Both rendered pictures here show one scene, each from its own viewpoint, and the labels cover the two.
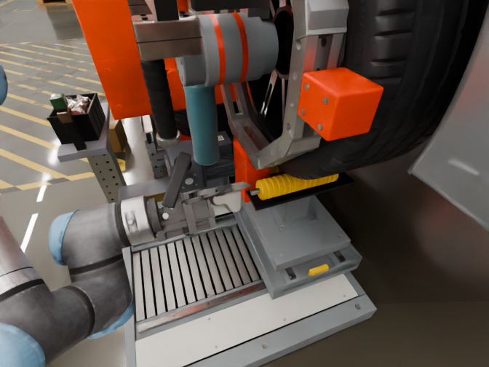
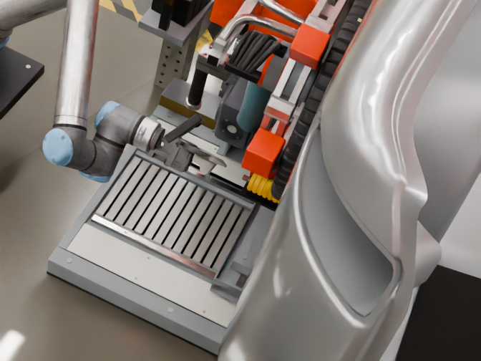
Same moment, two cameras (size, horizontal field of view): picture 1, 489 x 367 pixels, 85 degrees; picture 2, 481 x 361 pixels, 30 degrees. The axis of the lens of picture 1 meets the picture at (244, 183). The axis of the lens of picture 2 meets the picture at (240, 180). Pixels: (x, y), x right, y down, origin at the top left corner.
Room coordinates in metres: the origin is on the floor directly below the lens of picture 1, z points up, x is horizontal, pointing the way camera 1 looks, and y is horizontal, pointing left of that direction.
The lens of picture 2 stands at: (-0.99, -0.82, 2.48)
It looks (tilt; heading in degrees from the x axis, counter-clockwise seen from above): 49 degrees down; 28
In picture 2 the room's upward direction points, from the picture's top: 20 degrees clockwise
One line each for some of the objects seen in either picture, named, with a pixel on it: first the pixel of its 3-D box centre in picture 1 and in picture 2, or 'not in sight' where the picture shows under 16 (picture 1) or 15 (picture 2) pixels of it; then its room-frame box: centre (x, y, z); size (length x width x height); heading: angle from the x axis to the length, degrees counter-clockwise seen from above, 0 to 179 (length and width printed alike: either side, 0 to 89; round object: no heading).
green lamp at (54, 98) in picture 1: (59, 101); not in sight; (0.84, 0.62, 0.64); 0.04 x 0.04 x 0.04; 20
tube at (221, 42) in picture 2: not in sight; (265, 29); (0.53, 0.06, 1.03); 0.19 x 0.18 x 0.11; 110
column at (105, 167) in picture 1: (105, 164); (180, 42); (1.06, 0.69, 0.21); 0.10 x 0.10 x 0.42; 20
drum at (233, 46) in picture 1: (223, 50); (278, 66); (0.64, 0.05, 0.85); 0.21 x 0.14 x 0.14; 110
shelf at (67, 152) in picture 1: (87, 127); (187, 0); (1.03, 0.68, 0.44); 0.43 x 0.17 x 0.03; 20
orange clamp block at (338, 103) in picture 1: (335, 103); (263, 152); (0.38, -0.13, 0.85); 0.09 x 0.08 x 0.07; 20
